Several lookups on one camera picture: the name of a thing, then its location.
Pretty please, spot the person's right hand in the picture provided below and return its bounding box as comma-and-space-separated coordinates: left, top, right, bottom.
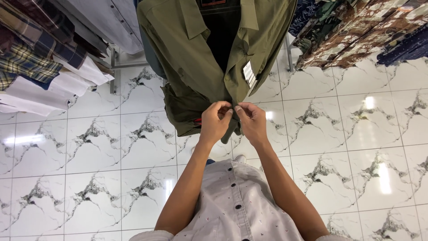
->
234, 102, 268, 147

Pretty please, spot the person's left hand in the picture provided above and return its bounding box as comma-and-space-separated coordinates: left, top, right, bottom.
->
199, 101, 234, 145

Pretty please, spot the olive green shirt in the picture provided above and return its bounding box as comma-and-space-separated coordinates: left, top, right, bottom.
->
136, 0, 298, 145

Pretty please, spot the white price tag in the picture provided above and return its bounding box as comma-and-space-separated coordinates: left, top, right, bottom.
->
242, 60, 257, 88

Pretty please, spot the grey metal rack leg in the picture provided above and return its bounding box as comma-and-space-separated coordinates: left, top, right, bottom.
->
284, 33, 295, 73

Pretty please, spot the person's light dotted shirt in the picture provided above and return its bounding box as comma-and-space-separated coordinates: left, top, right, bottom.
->
129, 159, 356, 241

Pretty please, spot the blue-grey hanging garment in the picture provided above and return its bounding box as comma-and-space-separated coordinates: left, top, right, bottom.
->
138, 26, 168, 80

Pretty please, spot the black garment with red label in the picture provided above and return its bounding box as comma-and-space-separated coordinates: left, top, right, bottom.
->
200, 0, 242, 73

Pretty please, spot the rack of patterned shirts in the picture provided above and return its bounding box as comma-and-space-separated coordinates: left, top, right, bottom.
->
288, 0, 428, 70

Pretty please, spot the light grey buttoned shirt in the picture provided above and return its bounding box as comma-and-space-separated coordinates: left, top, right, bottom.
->
55, 0, 144, 55

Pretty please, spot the rack of plaid and white shirts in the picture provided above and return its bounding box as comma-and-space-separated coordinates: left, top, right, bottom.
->
0, 0, 115, 117

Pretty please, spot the grey metal clothes rack frame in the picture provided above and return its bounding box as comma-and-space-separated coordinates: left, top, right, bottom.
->
109, 47, 150, 94

